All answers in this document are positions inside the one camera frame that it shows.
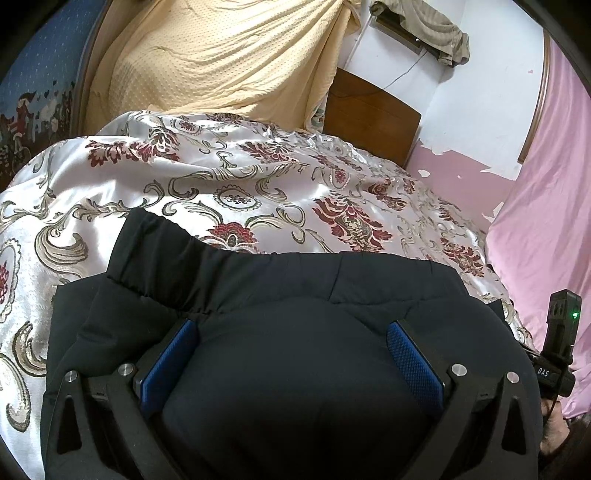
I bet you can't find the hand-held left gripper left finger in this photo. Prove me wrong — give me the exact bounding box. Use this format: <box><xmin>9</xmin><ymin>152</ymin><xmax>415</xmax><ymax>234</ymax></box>
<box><xmin>45</xmin><ymin>318</ymin><xmax>200</xmax><ymax>480</ymax></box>

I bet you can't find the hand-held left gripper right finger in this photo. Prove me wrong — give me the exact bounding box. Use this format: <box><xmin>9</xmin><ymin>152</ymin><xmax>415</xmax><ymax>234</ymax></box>
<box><xmin>386</xmin><ymin>318</ymin><xmax>542</xmax><ymax>480</ymax></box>

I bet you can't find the black padded jacket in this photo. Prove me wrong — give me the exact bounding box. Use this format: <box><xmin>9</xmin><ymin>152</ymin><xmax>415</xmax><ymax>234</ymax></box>
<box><xmin>41</xmin><ymin>207</ymin><xmax>543</xmax><ymax>480</ymax></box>

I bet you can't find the person's right forearm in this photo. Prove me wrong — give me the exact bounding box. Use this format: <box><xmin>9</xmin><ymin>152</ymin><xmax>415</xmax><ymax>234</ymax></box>
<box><xmin>538</xmin><ymin>411</ymin><xmax>591</xmax><ymax>480</ymax></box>

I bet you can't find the person's right hand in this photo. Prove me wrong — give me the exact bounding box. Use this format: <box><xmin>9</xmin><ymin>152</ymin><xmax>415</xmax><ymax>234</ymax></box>
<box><xmin>541</xmin><ymin>396</ymin><xmax>573</xmax><ymax>444</ymax></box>

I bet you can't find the pink curtain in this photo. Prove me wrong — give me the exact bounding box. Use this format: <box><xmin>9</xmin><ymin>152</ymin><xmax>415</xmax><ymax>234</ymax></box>
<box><xmin>485</xmin><ymin>44</ymin><xmax>591</xmax><ymax>418</ymax></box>

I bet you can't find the floral satin bedspread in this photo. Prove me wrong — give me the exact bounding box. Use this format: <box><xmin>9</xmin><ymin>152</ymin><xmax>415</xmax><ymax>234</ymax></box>
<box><xmin>0</xmin><ymin>110</ymin><xmax>536</xmax><ymax>480</ymax></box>

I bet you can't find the wooden headboard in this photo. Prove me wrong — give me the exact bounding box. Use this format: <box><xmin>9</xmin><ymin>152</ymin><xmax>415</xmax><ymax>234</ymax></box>
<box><xmin>323</xmin><ymin>67</ymin><xmax>422</xmax><ymax>168</ymax></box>

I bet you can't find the blue patterned cloth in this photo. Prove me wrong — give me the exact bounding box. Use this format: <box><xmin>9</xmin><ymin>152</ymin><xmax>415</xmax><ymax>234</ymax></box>
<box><xmin>0</xmin><ymin>0</ymin><xmax>101</xmax><ymax>190</ymax></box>

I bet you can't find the yellow dotted cloth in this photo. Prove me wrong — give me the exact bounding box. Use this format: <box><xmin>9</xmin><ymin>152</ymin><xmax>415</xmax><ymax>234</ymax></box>
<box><xmin>85</xmin><ymin>0</ymin><xmax>363</xmax><ymax>136</ymax></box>

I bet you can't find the beige draped cloth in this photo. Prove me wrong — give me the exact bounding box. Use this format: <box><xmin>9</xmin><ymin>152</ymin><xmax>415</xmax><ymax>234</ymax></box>
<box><xmin>370</xmin><ymin>0</ymin><xmax>472</xmax><ymax>68</ymax></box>

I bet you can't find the wooden frame strip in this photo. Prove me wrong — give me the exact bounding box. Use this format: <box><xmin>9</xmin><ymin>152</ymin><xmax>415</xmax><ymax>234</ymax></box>
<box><xmin>517</xmin><ymin>31</ymin><xmax>553</xmax><ymax>165</ymax></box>

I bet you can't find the thin wall cable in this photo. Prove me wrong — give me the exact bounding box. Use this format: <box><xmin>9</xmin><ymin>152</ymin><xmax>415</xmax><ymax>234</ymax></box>
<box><xmin>382</xmin><ymin>46</ymin><xmax>431</xmax><ymax>89</ymax></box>

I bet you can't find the dark wooden frame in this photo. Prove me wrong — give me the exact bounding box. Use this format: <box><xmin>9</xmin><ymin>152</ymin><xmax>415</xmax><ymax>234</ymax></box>
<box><xmin>71</xmin><ymin>0</ymin><xmax>122</xmax><ymax>137</ymax></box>

